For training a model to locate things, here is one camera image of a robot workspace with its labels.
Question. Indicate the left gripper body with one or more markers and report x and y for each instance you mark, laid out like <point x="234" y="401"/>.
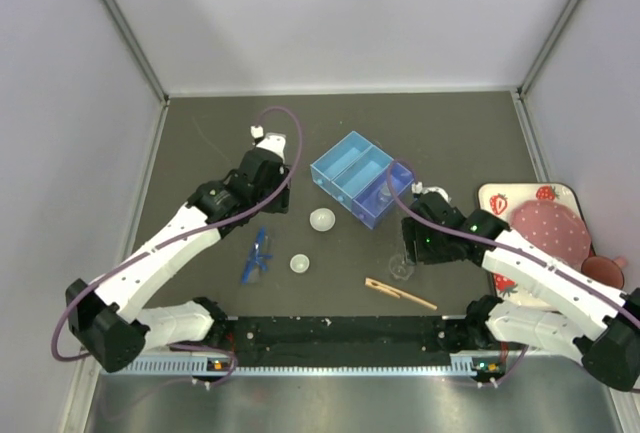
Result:
<point x="278" y="204"/>

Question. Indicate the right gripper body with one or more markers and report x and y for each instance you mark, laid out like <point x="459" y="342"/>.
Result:
<point x="429" y="245"/>

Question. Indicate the blue plastic bin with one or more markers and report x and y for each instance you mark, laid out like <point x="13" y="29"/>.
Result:
<point x="353" y="170"/>

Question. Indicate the small glass flask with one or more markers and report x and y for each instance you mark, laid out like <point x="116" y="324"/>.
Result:
<point x="383" y="195"/>

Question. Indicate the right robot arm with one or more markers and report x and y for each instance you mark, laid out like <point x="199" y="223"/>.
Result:
<point x="594" y="325"/>

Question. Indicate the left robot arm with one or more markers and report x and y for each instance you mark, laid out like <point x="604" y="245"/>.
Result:
<point x="110" y="316"/>

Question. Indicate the glass beaker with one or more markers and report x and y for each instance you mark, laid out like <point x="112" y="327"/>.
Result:
<point x="400" y="268"/>

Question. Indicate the wooden test tube clamp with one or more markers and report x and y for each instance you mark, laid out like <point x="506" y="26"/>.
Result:
<point x="397" y="293"/>

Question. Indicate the large white evaporating dish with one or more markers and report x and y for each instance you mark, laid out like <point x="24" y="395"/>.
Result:
<point x="322" y="219"/>

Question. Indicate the blue safety glasses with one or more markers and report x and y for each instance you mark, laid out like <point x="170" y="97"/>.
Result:
<point x="258" y="257"/>

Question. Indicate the small white crucible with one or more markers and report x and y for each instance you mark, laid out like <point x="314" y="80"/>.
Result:
<point x="299" y="263"/>

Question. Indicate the pink plate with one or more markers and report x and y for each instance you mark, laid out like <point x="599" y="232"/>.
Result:
<point x="554" y="229"/>

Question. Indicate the red funnel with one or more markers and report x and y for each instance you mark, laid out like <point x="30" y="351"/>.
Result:
<point x="605" y="270"/>

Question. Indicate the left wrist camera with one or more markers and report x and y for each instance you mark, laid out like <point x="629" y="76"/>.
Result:
<point x="269" y="141"/>

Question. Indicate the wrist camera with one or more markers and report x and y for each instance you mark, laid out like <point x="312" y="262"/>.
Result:
<point x="417" y="189"/>
<point x="269" y="141"/>

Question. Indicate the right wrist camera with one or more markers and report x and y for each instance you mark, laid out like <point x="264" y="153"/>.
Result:
<point x="417" y="189"/>

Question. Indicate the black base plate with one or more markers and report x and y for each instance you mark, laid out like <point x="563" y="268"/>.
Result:
<point x="340" y="340"/>

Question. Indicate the grey cable duct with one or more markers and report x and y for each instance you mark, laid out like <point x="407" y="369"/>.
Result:
<point x="204" y="366"/>

